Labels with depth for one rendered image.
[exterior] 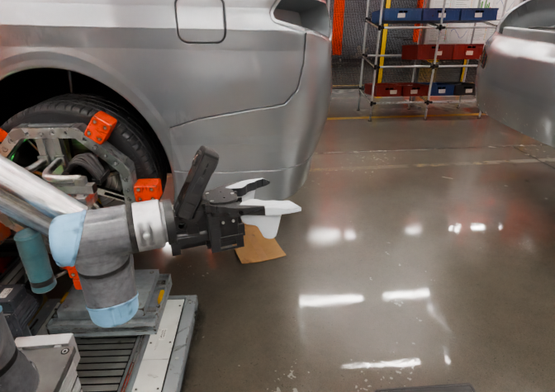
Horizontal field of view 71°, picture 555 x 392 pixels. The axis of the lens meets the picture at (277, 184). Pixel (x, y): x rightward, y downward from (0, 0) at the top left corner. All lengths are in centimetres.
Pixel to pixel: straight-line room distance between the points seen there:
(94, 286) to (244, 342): 149
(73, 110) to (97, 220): 107
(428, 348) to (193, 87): 162
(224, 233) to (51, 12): 116
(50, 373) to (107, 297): 40
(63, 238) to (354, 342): 169
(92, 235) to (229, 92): 99
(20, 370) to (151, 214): 48
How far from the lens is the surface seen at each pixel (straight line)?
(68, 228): 60
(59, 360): 104
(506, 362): 225
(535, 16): 384
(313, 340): 208
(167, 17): 148
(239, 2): 145
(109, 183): 184
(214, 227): 60
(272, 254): 259
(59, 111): 166
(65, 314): 214
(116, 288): 64
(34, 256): 174
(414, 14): 562
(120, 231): 59
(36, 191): 72
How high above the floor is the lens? 153
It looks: 25 degrees down
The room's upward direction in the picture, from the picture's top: straight up
